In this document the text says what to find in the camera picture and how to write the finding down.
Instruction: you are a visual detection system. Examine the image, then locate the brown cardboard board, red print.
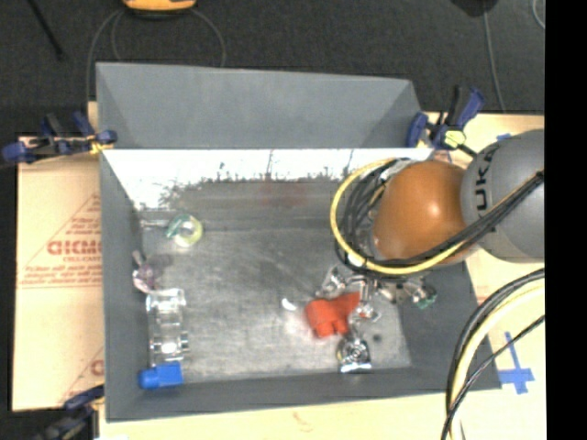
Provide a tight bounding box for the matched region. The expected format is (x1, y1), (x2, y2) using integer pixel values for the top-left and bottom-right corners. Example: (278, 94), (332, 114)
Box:
(10, 152), (107, 413)

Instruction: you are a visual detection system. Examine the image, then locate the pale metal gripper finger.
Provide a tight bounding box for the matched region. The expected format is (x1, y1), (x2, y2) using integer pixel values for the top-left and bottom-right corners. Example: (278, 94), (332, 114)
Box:
(319, 266), (355, 300)
(351, 291), (382, 325)

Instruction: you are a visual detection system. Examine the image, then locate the grey metal bin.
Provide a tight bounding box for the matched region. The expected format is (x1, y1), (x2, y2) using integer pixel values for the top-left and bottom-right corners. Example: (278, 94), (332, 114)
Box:
(94, 61), (502, 422)

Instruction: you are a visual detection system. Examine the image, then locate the shiny round metal thing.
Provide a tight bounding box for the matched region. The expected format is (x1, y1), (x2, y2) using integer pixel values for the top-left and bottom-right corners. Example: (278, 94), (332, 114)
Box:
(336, 335), (373, 375)

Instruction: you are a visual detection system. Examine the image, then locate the clear plastic bottle, blue cap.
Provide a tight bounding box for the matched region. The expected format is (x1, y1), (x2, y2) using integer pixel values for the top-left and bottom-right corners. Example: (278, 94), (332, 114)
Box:
(137, 286), (192, 391)

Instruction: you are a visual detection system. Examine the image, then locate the red spray bottle head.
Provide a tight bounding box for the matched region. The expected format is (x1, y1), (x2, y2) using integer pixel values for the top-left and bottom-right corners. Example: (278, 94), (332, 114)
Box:
(304, 291), (362, 340)

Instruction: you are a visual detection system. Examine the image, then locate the clear green and yellow ring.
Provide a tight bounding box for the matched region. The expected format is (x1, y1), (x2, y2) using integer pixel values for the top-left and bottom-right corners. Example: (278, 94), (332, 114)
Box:
(163, 213), (205, 248)

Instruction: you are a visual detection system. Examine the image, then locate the clear purple plastic thing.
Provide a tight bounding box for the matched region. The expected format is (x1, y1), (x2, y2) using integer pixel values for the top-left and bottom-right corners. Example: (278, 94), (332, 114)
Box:
(131, 249), (173, 293)

